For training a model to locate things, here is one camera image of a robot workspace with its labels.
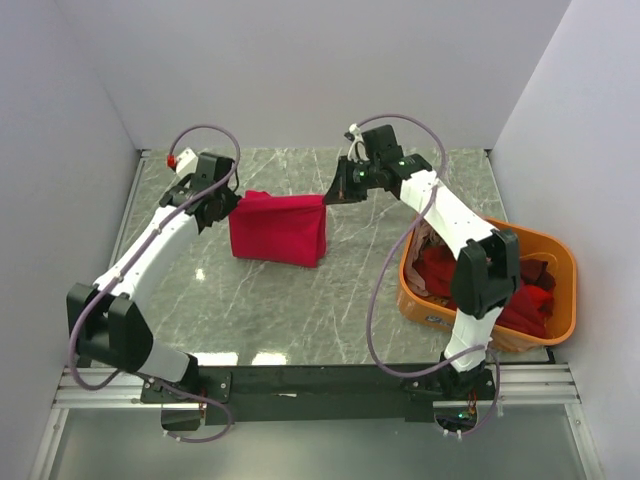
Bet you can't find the orange plastic laundry basket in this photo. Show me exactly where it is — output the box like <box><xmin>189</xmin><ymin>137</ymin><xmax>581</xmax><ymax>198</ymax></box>
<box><xmin>397</xmin><ymin>219</ymin><xmax>577</xmax><ymax>352</ymax></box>

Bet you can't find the bright red t-shirt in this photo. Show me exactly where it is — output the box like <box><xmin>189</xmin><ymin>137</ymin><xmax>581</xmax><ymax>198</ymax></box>
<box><xmin>229</xmin><ymin>190</ymin><xmax>327</xmax><ymax>268</ymax></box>

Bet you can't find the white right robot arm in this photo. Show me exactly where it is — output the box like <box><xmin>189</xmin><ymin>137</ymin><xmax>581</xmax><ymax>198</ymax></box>
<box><xmin>323</xmin><ymin>124</ymin><xmax>520</xmax><ymax>399</ymax></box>

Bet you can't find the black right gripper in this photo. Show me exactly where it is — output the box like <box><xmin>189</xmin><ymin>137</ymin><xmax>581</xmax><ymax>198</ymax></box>
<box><xmin>323</xmin><ymin>155</ymin><xmax>381</xmax><ymax>206</ymax></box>

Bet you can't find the dark red shirt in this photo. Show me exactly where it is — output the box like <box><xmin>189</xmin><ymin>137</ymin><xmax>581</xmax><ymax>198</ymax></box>
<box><xmin>414</xmin><ymin>245</ymin><xmax>556</xmax><ymax>338</ymax></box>

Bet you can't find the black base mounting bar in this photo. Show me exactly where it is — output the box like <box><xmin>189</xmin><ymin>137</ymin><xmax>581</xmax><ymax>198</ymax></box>
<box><xmin>141</xmin><ymin>364</ymin><xmax>495</xmax><ymax>432</ymax></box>

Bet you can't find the orange red garment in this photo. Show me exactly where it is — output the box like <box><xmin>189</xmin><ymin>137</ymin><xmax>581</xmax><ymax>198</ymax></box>
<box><xmin>524</xmin><ymin>285</ymin><xmax>554</xmax><ymax>322</ymax></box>

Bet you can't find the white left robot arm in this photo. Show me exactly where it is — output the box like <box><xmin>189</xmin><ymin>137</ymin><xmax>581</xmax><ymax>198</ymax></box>
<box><xmin>66</xmin><ymin>152</ymin><xmax>240</xmax><ymax>402</ymax></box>

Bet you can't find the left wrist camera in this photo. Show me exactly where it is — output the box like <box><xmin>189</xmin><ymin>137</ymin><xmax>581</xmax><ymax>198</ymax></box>
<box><xmin>167</xmin><ymin>148</ymin><xmax>198</xmax><ymax>178</ymax></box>

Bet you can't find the beige pink shirt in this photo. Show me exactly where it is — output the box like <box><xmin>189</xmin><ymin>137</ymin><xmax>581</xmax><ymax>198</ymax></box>
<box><xmin>403</xmin><ymin>220</ymin><xmax>443</xmax><ymax>297</ymax></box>

